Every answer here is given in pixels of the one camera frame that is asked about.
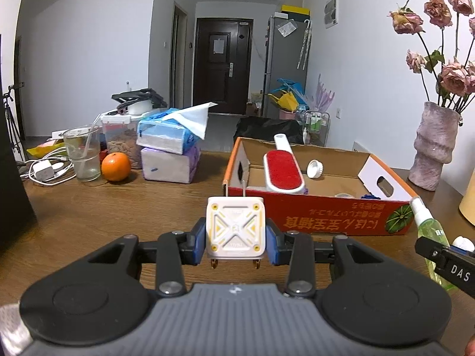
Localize grey refrigerator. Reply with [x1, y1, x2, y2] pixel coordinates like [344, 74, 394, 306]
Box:
[262, 14, 311, 119]

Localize cream yellow bottle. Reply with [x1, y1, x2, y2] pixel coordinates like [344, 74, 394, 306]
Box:
[458, 176, 475, 228]

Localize pink stone vase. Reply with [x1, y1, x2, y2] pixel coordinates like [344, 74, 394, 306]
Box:
[408, 101, 463, 192]

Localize orange cardboard box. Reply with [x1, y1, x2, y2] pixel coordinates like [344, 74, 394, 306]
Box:
[222, 136, 421, 239]

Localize green spray bottle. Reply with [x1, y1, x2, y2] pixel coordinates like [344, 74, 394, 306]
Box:
[409, 197, 458, 292]

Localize blue folding rack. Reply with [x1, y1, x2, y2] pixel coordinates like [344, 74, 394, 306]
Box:
[276, 77, 308, 100]

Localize white folded umbrella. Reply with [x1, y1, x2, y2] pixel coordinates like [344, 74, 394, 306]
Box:
[296, 18, 312, 71]

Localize yellow box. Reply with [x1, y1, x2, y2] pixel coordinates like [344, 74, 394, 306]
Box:
[281, 4, 311, 18]

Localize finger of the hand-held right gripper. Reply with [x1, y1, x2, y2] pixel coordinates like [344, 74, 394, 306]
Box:
[414, 236, 452, 268]

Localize yellow bag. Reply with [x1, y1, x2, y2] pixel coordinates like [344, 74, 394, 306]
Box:
[268, 92, 298, 112]

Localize white bottle cap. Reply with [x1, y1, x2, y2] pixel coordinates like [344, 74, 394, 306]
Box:
[306, 159, 324, 179]

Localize blue tissue pack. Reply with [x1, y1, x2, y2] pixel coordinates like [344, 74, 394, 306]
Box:
[136, 101, 218, 155]

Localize black folding stand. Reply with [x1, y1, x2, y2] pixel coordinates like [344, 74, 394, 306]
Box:
[111, 88, 168, 115]

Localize black flat panel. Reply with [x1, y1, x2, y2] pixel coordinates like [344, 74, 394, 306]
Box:
[0, 33, 38, 256]

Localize white power adapter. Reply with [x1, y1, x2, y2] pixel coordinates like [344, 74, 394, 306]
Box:
[33, 161, 57, 182]

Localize white cable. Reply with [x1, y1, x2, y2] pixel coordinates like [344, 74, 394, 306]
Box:
[18, 147, 78, 187]

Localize dark brown door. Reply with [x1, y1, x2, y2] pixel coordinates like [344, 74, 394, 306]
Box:
[192, 17, 254, 116]

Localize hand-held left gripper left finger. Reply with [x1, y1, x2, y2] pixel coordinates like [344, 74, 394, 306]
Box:
[87, 224, 207, 297]

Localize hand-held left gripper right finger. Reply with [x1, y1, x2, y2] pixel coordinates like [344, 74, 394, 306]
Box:
[266, 219, 387, 299]

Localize white charger cube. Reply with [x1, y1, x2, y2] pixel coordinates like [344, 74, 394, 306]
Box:
[205, 180, 266, 270]

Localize orange fruit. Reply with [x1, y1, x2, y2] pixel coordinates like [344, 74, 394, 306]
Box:
[100, 152, 132, 182]

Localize clear glass cup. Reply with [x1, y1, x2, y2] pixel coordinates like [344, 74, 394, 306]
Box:
[62, 125, 103, 182]

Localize white electric panel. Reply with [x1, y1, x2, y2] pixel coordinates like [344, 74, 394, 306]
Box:
[323, 0, 340, 30]

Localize clear food container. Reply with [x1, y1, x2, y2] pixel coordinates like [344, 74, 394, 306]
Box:
[100, 113, 145, 170]

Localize red and white lint brush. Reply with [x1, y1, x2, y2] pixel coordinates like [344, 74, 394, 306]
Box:
[263, 133, 307, 196]

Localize trolley cart with bottles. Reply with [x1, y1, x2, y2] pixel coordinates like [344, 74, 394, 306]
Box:
[294, 105, 332, 147]

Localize black bag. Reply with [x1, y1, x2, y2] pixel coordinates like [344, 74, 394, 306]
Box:
[233, 116, 305, 146]

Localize black tripod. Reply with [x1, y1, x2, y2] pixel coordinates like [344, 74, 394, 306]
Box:
[1, 85, 26, 162]

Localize purple tissue pack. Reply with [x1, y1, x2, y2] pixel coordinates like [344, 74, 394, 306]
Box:
[140, 144, 202, 185]

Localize white pot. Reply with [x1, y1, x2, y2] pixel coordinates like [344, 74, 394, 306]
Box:
[126, 100, 153, 116]

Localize bunch of dried pink roses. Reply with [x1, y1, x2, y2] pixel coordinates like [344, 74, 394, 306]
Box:
[387, 0, 475, 115]

